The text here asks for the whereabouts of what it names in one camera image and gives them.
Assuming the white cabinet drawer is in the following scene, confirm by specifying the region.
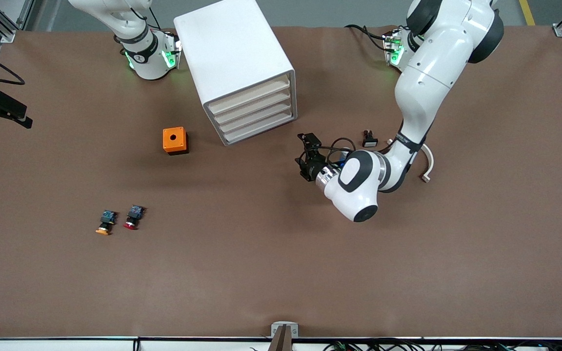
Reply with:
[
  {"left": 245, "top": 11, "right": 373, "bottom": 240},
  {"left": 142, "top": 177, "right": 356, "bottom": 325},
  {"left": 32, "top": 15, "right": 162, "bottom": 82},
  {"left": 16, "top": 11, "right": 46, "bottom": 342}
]
[
  {"left": 208, "top": 74, "right": 292, "bottom": 115},
  {"left": 213, "top": 84, "right": 293, "bottom": 124},
  {"left": 218, "top": 95, "right": 294, "bottom": 133},
  {"left": 222, "top": 105, "right": 295, "bottom": 142}
]

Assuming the white drawer cabinet housing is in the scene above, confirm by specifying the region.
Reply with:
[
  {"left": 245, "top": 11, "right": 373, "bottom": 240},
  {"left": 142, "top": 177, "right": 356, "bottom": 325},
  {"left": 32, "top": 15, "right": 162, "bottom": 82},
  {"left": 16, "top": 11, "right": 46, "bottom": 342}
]
[{"left": 174, "top": 0, "right": 297, "bottom": 147}]

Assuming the yellow push button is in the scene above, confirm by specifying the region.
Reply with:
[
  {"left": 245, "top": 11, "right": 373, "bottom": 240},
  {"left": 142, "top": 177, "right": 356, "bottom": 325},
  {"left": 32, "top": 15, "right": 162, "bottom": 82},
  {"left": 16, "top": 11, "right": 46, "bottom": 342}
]
[{"left": 95, "top": 210, "right": 118, "bottom": 236}]

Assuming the red push button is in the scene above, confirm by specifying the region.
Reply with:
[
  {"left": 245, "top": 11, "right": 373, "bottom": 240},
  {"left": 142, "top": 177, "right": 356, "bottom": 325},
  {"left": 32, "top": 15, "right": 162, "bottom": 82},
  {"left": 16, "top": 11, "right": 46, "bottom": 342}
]
[{"left": 123, "top": 205, "right": 147, "bottom": 230}]

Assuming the brown table cover sheet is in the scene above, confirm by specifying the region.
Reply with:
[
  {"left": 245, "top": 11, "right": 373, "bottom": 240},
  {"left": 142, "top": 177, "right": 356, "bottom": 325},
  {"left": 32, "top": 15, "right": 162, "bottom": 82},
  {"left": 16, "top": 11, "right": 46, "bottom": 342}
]
[{"left": 0, "top": 25, "right": 562, "bottom": 339}]

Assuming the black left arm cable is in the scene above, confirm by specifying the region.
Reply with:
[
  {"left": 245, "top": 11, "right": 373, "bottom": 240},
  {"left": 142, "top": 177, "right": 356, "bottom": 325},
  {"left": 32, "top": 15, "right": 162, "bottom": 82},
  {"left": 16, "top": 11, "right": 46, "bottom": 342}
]
[{"left": 318, "top": 138, "right": 356, "bottom": 166}]

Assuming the white curved bracket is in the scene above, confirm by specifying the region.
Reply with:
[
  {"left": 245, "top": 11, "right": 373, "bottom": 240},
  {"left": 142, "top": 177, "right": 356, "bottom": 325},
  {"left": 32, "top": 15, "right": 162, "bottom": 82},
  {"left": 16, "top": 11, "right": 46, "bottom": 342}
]
[{"left": 387, "top": 138, "right": 435, "bottom": 183}]

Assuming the black base cable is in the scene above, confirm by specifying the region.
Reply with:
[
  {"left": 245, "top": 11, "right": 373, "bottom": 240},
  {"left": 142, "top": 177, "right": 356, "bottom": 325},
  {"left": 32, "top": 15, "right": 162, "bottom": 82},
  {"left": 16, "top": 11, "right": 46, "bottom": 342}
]
[{"left": 344, "top": 23, "right": 389, "bottom": 52}]

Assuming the orange button enclosure box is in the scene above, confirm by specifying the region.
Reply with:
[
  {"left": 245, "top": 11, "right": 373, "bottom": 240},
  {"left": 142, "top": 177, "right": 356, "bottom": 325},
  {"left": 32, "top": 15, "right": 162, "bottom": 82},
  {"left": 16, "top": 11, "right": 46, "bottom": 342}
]
[{"left": 162, "top": 127, "right": 189, "bottom": 156}]

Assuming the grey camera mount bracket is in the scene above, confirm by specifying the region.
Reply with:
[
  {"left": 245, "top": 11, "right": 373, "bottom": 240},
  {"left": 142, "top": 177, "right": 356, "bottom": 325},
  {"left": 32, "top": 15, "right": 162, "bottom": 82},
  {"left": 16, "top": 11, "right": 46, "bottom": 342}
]
[{"left": 269, "top": 322, "right": 299, "bottom": 351}]

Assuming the black cable bundle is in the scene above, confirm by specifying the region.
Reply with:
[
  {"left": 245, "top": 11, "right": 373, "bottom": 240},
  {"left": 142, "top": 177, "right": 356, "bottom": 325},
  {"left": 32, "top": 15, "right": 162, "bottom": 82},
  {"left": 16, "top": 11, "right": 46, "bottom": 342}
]
[{"left": 324, "top": 340, "right": 562, "bottom": 351}]

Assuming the white table edge rail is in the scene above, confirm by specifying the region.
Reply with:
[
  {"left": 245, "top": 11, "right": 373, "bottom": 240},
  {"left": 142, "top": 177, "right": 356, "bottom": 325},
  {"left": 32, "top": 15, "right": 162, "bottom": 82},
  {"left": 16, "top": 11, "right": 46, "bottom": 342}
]
[{"left": 0, "top": 336, "right": 562, "bottom": 351}]

